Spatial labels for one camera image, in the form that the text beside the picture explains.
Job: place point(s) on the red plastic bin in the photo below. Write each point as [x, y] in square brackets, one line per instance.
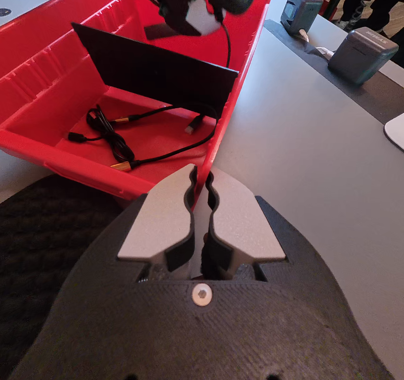
[56, 70]

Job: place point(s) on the red metal object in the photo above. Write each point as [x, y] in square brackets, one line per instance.
[328, 2]

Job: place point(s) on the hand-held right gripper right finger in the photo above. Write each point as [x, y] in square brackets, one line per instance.
[243, 222]

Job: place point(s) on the round desk grommet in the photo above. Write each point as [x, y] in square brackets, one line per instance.
[4, 12]

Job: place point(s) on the black divider panel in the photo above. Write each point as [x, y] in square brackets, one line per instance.
[157, 70]

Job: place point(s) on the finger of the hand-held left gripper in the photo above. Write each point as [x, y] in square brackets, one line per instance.
[202, 16]

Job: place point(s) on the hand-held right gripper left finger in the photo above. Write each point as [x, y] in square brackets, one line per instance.
[161, 219]

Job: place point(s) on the grey charger block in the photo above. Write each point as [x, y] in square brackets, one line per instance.
[363, 54]
[299, 8]

